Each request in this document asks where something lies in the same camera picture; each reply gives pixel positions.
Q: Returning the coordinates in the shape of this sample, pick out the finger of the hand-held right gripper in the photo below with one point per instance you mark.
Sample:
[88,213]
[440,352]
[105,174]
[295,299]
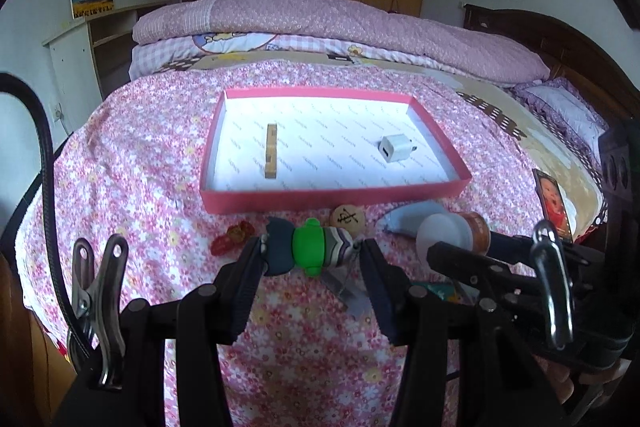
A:
[510,244]
[475,269]

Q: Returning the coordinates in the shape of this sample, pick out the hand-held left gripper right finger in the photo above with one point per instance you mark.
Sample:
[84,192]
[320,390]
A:
[382,292]

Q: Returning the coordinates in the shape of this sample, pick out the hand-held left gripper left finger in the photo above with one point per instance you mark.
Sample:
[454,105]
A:
[245,279]

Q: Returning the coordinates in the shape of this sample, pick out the red toy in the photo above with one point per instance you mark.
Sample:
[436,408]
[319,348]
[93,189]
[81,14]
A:
[230,239]

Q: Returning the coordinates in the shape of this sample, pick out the white-capped orange label bottle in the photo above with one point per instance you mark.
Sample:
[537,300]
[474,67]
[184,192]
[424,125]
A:
[442,234]

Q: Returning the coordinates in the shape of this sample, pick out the green and grey toy figure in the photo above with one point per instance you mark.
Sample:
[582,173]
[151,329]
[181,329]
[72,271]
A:
[310,247]

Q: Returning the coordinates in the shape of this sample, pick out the shallow red cardboard box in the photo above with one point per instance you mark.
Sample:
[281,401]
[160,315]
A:
[325,142]

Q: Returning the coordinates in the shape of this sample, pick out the person's right hand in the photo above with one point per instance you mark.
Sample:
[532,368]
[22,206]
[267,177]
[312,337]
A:
[562,384]

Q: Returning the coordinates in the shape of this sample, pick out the photo card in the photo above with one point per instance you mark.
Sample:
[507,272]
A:
[552,204]

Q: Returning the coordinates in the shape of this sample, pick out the metal spring clamp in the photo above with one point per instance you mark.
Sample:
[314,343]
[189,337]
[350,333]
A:
[552,287]
[102,307]

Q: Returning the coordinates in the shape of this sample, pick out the light blue oval pouch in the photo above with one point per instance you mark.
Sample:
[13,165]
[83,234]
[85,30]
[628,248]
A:
[412,217]

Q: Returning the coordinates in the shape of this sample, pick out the round wooden chess piece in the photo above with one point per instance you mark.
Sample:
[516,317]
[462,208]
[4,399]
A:
[346,218]

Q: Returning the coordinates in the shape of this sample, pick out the wooden block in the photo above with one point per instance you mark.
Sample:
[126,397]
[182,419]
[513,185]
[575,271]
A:
[271,152]

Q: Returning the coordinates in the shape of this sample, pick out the white charger adapter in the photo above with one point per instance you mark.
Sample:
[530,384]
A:
[395,148]

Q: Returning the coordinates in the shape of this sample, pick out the lilac pillow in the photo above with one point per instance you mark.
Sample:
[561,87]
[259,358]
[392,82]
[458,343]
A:
[565,107]

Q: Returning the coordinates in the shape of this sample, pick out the pink floral bedsheet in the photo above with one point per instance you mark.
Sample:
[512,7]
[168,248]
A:
[140,147]

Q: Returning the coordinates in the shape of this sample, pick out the dark wooden headboard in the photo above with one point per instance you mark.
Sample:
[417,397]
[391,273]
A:
[540,32]

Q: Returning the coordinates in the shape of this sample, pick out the brown wooden furniture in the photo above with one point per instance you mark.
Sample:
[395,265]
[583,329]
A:
[25,357]

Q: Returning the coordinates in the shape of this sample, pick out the folded pink quilt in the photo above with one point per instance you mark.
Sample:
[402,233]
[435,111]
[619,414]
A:
[350,24]

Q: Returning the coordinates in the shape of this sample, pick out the white shelf desk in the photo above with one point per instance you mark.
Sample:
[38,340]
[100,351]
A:
[75,52]

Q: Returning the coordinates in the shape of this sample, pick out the wall socket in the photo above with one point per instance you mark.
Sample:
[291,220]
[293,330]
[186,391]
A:
[59,111]

